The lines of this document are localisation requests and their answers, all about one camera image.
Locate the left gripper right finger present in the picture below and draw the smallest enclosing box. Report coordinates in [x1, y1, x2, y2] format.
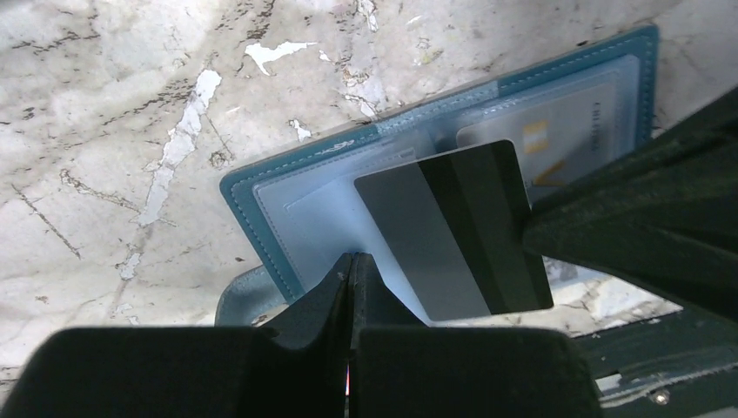
[349, 253, 603, 417]

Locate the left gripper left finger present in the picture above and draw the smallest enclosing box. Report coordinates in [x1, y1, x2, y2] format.
[1, 253, 353, 417]

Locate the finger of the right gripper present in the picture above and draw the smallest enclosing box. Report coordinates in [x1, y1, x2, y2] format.
[522, 91, 737, 321]

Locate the white VIP card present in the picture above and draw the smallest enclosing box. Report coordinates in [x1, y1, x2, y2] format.
[456, 82, 620, 202]

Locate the blue leather card holder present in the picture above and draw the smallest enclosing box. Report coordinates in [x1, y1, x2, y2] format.
[217, 25, 659, 324]

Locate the grey black stripe card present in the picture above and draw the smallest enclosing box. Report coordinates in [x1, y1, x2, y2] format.
[354, 140, 554, 322]

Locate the black mounting base rail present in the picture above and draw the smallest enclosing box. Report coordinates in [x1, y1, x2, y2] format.
[576, 310, 737, 417]

